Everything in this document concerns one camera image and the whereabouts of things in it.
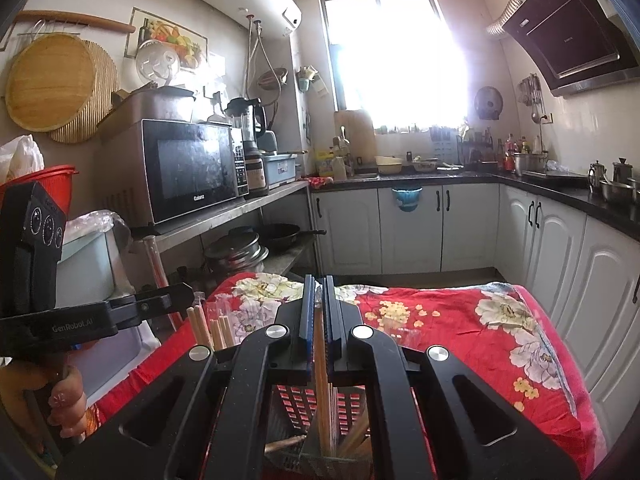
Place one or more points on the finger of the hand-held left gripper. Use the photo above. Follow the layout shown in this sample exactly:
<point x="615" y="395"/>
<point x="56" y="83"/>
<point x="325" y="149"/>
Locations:
<point x="150" y="302"/>

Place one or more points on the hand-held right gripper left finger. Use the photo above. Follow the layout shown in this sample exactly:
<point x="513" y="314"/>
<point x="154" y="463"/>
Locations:
<point x="308" y="330"/>

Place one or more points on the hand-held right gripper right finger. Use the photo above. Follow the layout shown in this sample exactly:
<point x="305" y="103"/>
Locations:
<point x="330" y="330"/>

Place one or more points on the dark green plastic utensil basket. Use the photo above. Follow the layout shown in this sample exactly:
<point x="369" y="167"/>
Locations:
<point x="295" y="410"/>

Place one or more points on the hanging metal utensils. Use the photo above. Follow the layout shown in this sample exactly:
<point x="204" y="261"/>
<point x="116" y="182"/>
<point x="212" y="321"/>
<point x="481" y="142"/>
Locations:
<point x="530" y="95"/>

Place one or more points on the person's left hand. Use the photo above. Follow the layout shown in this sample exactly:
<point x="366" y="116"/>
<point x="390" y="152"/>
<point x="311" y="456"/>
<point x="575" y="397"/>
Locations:
<point x="67" y="400"/>

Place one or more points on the white plastic drawer cabinet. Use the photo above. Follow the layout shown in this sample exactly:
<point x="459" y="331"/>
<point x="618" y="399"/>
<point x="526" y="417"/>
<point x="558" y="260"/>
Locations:
<point x="95" y="260"/>

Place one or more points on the red plastic basket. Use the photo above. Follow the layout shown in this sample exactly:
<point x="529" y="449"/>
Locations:
<point x="45" y="177"/>

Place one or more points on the black frying pan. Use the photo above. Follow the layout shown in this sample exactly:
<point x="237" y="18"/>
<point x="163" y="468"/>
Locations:
<point x="282" y="237"/>

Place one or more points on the stack of metal pots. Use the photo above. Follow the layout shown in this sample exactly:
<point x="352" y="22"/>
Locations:
<point x="235" y="252"/>

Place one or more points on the white plastic bag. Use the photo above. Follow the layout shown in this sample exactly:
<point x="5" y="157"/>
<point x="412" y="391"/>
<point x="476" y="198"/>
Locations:
<point x="20" y="157"/>

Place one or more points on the metal kitchen shelf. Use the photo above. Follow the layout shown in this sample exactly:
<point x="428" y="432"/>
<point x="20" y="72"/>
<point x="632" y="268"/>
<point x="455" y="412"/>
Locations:
<point x="235" y="215"/>

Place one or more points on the silver microwave oven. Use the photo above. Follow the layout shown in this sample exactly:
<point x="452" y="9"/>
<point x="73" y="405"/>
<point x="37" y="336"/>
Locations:
<point x="190" y="170"/>

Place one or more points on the red floral blanket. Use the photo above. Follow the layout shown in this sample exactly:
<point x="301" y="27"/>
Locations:
<point x="475" y="340"/>

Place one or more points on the blue hanging bowl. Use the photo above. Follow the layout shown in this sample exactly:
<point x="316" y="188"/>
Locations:
<point x="406" y="200"/>

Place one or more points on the grey-blue plastic container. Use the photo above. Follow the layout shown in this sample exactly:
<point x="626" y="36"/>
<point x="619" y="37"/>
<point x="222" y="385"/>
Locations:
<point x="279" y="167"/>

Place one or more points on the round woven straw mat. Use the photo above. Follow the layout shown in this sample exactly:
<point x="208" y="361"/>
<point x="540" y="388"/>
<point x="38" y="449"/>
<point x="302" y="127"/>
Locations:
<point x="105" y="110"/>

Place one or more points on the yellow packet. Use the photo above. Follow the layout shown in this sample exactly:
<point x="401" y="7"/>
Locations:
<point x="324" y="164"/>

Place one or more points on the cream bowl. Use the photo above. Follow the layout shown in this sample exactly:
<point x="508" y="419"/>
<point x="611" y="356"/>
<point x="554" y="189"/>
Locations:
<point x="389" y="165"/>

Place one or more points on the round bamboo tray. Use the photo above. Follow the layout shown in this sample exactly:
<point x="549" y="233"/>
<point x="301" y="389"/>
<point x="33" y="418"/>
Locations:
<point x="47" y="82"/>

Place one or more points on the white dish with food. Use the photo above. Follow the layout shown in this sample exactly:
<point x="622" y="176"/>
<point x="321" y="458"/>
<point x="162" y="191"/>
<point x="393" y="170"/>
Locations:
<point x="425" y="164"/>

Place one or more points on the brown appliance with dark lid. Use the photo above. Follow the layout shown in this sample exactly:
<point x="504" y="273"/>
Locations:
<point x="150" y="105"/>

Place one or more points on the wooden cutting board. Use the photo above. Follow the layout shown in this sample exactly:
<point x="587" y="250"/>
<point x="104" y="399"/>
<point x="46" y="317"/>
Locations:
<point x="357" y="135"/>

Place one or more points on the blender with dark base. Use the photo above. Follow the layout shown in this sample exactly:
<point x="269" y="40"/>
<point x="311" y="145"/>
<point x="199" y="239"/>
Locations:
<point x="247" y="120"/>

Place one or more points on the white round plastic lid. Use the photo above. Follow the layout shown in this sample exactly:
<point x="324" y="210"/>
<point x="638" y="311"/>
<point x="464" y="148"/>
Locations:
<point x="157" y="62"/>

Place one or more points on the wooden rolling pin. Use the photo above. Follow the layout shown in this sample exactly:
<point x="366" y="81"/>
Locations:
<point x="75" y="20"/>

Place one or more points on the group of sauce bottles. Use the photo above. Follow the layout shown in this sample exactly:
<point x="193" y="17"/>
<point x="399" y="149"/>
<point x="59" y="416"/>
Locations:
<point x="510" y="152"/>

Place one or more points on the hanging metal strainer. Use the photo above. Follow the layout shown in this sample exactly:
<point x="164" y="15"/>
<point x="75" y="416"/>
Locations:
<point x="272" y="79"/>

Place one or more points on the dark kitchen countertop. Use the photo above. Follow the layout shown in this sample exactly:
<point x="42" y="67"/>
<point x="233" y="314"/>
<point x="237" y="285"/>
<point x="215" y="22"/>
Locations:
<point x="550" y="190"/>

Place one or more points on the large metal pot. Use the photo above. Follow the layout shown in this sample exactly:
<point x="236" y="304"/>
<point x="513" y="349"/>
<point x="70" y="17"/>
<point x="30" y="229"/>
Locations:
<point x="530" y="162"/>

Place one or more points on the metal sink tray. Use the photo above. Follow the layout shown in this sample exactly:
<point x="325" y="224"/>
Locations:
<point x="555" y="176"/>

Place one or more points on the bright kitchen window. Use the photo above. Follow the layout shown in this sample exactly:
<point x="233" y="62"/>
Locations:
<point x="400" y="60"/>

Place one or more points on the small metal kettle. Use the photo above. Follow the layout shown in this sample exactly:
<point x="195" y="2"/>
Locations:
<point x="622" y="169"/>
<point x="596" y="175"/>

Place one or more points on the metal bowl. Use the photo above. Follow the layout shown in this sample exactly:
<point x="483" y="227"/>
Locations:
<point x="617" y="192"/>

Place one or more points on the black range hood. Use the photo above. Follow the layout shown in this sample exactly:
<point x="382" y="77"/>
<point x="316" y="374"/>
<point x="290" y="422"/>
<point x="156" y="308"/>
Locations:
<point x="575" y="35"/>

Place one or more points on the wall-mounted plant pot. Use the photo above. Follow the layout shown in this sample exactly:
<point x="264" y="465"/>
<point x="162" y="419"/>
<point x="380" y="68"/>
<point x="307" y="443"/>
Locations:
<point x="306" y="77"/>

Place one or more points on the fruit wall picture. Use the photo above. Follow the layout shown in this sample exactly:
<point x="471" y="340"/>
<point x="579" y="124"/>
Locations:
<point x="170" y="35"/>

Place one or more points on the round wall fan cover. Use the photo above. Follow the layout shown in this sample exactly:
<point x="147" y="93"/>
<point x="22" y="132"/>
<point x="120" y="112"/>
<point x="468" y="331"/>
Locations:
<point x="487" y="102"/>

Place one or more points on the ribbed exhaust duct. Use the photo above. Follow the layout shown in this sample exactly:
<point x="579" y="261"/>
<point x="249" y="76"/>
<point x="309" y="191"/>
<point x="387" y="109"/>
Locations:
<point x="505" y="12"/>

